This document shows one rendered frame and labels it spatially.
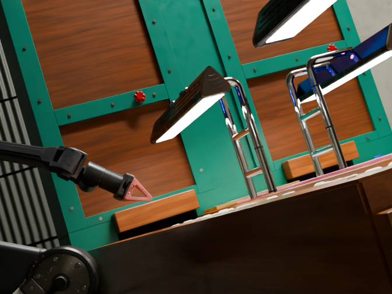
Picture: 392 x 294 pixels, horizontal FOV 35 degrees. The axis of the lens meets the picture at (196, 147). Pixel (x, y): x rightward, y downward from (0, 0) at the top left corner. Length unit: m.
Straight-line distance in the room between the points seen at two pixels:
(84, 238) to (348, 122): 1.15
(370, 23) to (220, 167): 2.40
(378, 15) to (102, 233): 2.90
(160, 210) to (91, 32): 0.71
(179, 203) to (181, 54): 0.58
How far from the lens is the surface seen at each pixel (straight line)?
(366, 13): 4.54
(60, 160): 1.78
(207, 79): 1.56
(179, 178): 2.31
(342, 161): 1.90
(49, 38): 2.36
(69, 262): 1.19
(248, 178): 1.93
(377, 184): 0.47
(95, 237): 2.22
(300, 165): 2.40
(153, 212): 2.20
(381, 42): 1.85
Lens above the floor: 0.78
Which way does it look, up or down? 6 degrees up
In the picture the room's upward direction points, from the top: 18 degrees counter-clockwise
